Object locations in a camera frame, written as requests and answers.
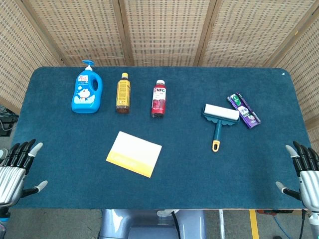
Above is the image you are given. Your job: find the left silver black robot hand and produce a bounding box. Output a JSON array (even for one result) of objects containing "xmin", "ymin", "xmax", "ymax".
[{"xmin": 0, "ymin": 138, "xmax": 48, "ymax": 207}]

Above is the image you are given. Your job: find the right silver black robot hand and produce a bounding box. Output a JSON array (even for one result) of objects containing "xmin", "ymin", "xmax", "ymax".
[{"xmin": 275, "ymin": 140, "xmax": 319, "ymax": 213}]

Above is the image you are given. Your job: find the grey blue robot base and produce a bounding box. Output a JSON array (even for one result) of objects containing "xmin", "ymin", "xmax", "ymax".
[{"xmin": 98, "ymin": 209, "xmax": 208, "ymax": 239}]

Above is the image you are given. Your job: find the purple toothpaste box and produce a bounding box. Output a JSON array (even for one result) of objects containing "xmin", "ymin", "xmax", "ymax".
[{"xmin": 226, "ymin": 92, "xmax": 262, "ymax": 129}]

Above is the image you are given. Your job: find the teal lint roller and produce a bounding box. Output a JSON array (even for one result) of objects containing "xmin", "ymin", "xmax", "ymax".
[{"xmin": 201, "ymin": 103, "xmax": 241, "ymax": 152}]

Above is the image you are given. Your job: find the blue cartoon pump bottle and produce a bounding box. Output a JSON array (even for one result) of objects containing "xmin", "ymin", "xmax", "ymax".
[{"xmin": 71, "ymin": 59, "xmax": 103, "ymax": 114}]

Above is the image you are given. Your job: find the yellow and white card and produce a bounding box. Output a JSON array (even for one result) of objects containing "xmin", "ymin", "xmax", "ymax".
[{"xmin": 106, "ymin": 131, "xmax": 162, "ymax": 178}]

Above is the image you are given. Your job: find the blue felt table mat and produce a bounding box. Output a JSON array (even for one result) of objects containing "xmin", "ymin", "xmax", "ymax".
[{"xmin": 11, "ymin": 66, "xmax": 312, "ymax": 210}]

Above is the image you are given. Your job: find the amber bottle with yellow cap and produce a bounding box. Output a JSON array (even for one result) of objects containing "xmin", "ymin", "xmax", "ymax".
[{"xmin": 115, "ymin": 72, "xmax": 131, "ymax": 115}]

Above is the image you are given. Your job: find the red NFC juice bottle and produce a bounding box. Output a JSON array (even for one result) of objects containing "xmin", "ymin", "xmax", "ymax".
[{"xmin": 151, "ymin": 79, "xmax": 166, "ymax": 119}]

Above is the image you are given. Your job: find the woven bamboo folding screen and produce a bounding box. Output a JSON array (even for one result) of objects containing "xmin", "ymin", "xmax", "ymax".
[{"xmin": 0, "ymin": 0, "xmax": 319, "ymax": 140}]

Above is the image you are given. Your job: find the blue cable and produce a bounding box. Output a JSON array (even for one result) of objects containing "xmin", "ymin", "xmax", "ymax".
[{"xmin": 273, "ymin": 214, "xmax": 290, "ymax": 237}]

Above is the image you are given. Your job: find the black cable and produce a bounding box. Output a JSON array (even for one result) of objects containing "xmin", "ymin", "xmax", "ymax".
[{"xmin": 171, "ymin": 210, "xmax": 182, "ymax": 239}]

